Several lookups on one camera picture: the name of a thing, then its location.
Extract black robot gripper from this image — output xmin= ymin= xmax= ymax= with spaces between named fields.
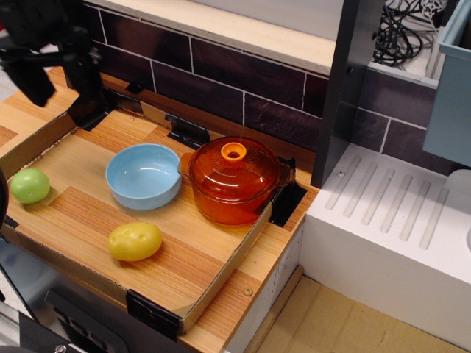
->
xmin=1 ymin=1 xmax=105 ymax=107

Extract green plastic pear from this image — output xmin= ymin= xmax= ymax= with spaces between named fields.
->
xmin=10 ymin=168 xmax=50 ymax=204

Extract light blue bowl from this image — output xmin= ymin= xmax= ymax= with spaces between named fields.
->
xmin=105 ymin=143 xmax=182 ymax=210

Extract yellow plastic potato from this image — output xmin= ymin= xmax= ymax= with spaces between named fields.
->
xmin=107 ymin=221 xmax=163 ymax=262

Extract orange glass pot lid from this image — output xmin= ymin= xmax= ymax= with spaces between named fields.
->
xmin=179 ymin=137 xmax=289 ymax=202

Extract orange glass pot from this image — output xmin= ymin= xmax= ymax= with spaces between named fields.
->
xmin=179 ymin=150 xmax=291 ymax=226

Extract light wooden shelf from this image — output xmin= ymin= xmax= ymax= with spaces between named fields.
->
xmin=91 ymin=0 xmax=336 ymax=76

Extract cardboard fence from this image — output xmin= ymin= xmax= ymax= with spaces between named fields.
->
xmin=0 ymin=82 xmax=308 ymax=341

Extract white sink drainboard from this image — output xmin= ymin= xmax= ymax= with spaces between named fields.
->
xmin=300 ymin=145 xmax=470 ymax=349

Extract teal plastic bin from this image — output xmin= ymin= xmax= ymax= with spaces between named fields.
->
xmin=423 ymin=1 xmax=470 ymax=167

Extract dark grey vertical post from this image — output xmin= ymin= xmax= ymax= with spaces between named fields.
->
xmin=311 ymin=0 xmax=384 ymax=188

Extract tangled black cables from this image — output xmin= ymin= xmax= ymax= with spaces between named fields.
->
xmin=372 ymin=0 xmax=448 ymax=68

